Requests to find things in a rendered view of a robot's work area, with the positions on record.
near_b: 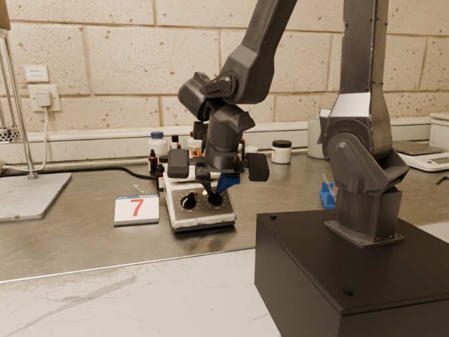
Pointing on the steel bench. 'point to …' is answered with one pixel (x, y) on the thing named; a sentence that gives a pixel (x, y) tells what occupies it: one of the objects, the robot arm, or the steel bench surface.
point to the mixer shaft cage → (10, 132)
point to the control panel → (203, 208)
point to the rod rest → (327, 196)
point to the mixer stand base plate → (29, 195)
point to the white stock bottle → (158, 143)
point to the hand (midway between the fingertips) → (214, 182)
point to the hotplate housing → (194, 217)
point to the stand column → (19, 107)
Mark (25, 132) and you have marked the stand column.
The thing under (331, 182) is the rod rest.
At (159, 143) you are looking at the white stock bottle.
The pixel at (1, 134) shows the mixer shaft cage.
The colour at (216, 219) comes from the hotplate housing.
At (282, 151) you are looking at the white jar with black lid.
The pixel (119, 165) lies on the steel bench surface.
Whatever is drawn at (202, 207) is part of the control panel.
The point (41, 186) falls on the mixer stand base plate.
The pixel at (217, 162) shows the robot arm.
